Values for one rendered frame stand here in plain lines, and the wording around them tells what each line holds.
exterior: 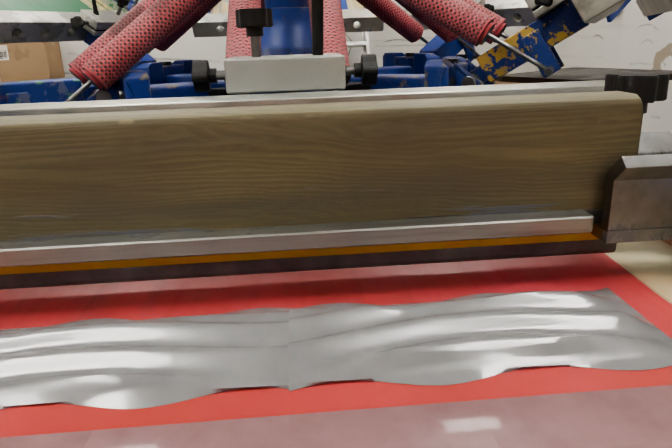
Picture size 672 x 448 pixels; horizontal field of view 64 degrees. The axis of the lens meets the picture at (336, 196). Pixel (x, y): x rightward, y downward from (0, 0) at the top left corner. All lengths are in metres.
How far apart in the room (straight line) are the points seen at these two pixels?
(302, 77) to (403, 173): 0.29
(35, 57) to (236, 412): 4.21
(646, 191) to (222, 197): 0.24
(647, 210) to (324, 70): 0.34
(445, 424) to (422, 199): 0.13
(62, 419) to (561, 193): 0.27
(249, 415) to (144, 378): 0.05
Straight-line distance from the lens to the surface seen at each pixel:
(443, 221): 0.31
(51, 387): 0.27
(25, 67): 4.42
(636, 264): 0.38
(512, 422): 0.23
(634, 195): 0.35
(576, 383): 0.26
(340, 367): 0.25
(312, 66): 0.57
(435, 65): 0.95
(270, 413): 0.23
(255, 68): 0.57
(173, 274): 0.34
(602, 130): 0.34
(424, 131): 0.30
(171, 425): 0.23
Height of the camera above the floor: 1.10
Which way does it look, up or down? 17 degrees down
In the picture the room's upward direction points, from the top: 2 degrees counter-clockwise
